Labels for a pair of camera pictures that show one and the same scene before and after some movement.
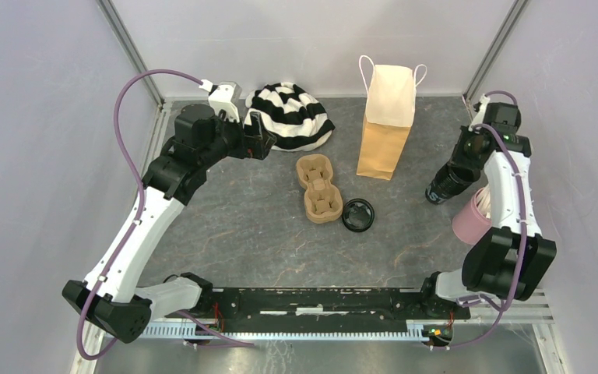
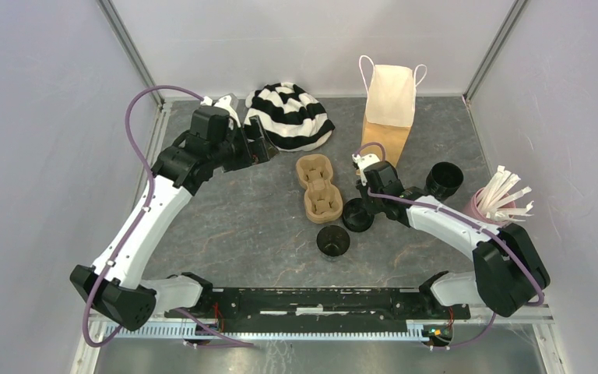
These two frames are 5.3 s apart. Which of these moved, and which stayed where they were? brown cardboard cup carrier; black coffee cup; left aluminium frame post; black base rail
Moved: black coffee cup
Stayed: black base rail; left aluminium frame post; brown cardboard cup carrier
